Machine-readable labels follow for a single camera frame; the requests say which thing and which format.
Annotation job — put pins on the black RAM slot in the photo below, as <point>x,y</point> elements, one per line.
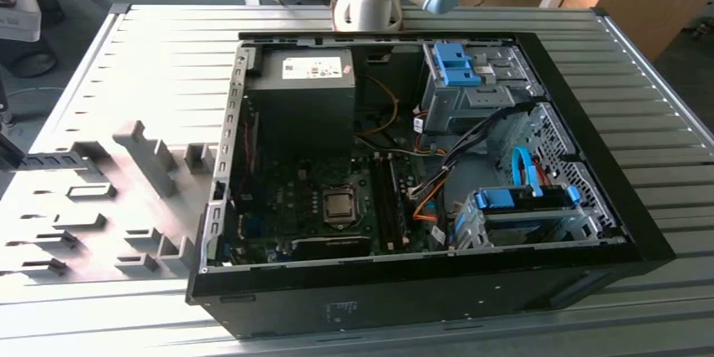
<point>385,206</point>

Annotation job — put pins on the grey parts rack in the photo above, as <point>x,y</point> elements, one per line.
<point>140,223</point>

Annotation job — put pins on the green motherboard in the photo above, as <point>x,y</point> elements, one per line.
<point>290,206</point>

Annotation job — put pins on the grey power supply unit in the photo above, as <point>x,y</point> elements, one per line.
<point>301,114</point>

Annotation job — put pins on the white power supply label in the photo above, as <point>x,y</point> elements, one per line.
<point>313,67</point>

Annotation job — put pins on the silver CPU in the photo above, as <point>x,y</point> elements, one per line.
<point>341,205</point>

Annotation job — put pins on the black graphics card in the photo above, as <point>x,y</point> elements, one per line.
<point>329,248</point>

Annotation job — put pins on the CPU socket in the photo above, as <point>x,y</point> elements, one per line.
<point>341,224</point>

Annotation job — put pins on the white board connector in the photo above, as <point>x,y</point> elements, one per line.
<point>413,193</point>

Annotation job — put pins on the black PC case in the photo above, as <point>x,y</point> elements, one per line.
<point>390,302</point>

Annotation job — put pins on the blue disk carrier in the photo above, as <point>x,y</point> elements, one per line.
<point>465,231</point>
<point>497,200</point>
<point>449,56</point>

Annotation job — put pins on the black disk drive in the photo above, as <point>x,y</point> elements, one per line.
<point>547,202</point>

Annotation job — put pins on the black chair base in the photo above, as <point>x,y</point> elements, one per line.
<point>700,29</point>

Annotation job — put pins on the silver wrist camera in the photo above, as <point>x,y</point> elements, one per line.
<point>22,27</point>

